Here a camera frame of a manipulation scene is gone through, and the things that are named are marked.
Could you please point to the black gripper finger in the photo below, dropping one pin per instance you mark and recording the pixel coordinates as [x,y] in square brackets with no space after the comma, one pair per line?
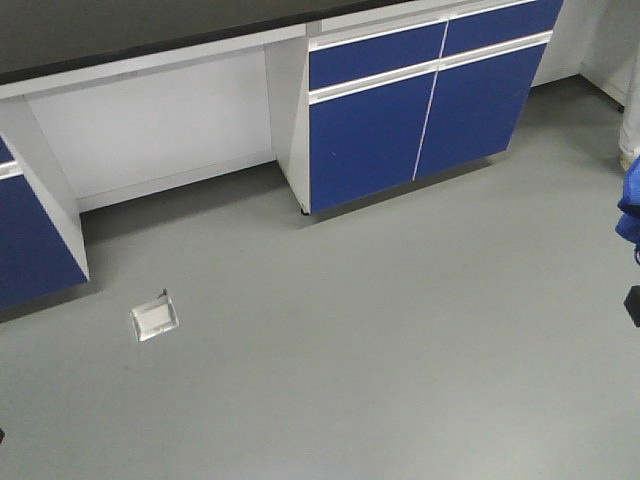
[632,304]

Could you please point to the blue microfiber cloth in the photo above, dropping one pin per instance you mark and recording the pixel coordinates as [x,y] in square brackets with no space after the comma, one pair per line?
[628,224]

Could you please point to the blue cabinet right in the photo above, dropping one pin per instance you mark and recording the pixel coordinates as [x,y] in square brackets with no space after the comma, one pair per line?
[368,101]

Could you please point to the blue cabinet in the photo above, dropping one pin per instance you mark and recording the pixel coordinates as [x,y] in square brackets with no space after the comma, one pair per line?
[42,243]
[368,101]

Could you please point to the white floor outlet box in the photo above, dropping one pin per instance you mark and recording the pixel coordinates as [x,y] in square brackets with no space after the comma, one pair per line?
[154,317]

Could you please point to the blue cabinet left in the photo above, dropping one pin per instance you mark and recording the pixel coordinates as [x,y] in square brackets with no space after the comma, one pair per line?
[42,243]

